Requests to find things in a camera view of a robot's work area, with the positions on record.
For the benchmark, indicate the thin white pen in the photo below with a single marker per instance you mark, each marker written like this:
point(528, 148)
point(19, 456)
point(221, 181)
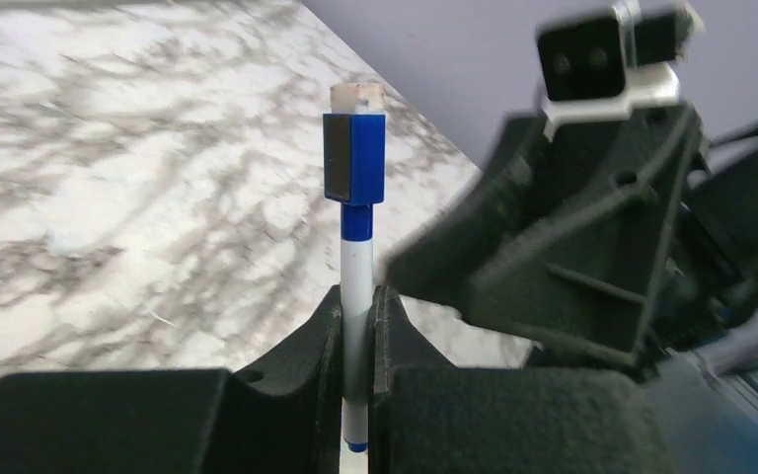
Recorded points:
point(356, 300)

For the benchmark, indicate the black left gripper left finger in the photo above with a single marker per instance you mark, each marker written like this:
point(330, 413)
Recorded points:
point(279, 414)

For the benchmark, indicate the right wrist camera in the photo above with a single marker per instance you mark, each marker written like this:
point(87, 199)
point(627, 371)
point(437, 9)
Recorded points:
point(602, 64)

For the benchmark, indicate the small blue pen cap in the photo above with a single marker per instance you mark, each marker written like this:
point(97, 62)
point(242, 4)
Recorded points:
point(354, 136)

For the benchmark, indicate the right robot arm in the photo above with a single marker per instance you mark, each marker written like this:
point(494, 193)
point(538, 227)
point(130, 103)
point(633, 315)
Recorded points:
point(591, 242)

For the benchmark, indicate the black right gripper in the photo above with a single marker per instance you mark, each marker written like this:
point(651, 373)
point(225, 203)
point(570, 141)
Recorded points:
point(595, 244)

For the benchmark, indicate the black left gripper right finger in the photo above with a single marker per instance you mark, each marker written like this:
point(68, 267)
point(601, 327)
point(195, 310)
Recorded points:
point(429, 416)

